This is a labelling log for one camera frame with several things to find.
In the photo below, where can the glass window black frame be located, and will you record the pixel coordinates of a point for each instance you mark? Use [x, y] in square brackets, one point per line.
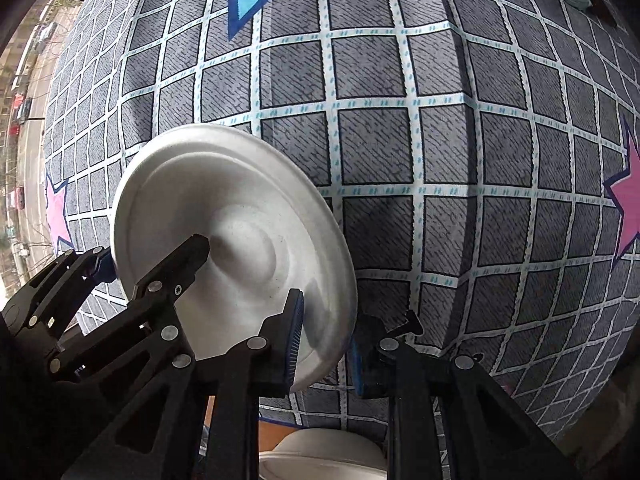
[30, 110]

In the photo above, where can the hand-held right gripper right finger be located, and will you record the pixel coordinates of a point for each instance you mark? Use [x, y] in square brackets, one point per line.
[356, 362]

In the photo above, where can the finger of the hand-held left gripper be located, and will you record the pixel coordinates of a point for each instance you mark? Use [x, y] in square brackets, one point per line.
[185, 260]
[102, 266]

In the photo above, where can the small white bowl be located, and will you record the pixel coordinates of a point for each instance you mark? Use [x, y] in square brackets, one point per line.
[325, 452]

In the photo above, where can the grey checked star tablecloth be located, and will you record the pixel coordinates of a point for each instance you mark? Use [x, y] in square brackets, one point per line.
[375, 145]

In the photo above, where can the large white bowl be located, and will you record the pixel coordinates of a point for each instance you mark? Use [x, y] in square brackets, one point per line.
[240, 185]

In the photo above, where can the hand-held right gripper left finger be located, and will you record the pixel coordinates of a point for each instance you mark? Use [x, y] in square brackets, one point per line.
[295, 340]

